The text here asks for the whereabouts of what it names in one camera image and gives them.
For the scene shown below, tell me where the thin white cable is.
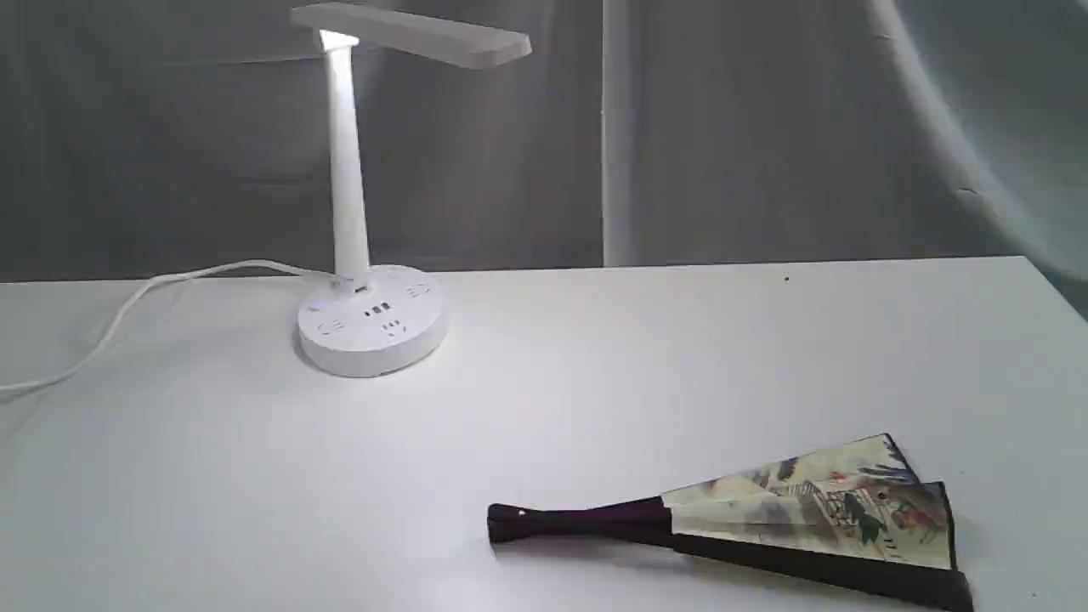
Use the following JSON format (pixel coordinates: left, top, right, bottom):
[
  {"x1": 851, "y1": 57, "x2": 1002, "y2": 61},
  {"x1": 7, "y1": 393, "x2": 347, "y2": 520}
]
[{"x1": 0, "y1": 260, "x2": 334, "y2": 394}]

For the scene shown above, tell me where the grey backdrop curtain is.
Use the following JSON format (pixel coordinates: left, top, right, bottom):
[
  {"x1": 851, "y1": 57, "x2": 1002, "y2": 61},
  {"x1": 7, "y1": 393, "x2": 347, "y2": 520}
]
[{"x1": 1, "y1": 1, "x2": 1085, "y2": 314}]

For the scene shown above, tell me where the painted paper folding fan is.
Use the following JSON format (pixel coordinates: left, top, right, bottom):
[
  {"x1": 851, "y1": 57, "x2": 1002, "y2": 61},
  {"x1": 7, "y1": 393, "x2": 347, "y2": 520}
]
[{"x1": 486, "y1": 433, "x2": 975, "y2": 611}]

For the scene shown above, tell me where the white desk lamp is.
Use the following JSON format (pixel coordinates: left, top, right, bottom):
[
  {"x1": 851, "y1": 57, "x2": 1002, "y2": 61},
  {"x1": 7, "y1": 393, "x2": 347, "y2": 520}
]
[{"x1": 290, "y1": 3, "x2": 532, "y2": 378}]

